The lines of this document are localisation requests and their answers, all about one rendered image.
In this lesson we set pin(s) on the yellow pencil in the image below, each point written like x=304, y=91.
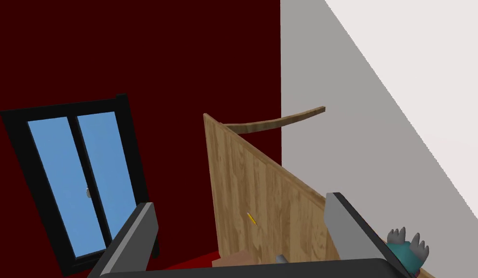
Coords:
x=252, y=219

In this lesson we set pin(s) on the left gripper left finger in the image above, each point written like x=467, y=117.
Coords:
x=132, y=239

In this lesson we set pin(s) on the teal and grey toy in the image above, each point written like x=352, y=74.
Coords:
x=409, y=249

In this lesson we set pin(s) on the wooden desk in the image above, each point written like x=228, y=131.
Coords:
x=262, y=193

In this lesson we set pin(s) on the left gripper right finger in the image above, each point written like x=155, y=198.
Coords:
x=348, y=231

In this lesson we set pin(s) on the black framed window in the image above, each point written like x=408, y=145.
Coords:
x=74, y=181

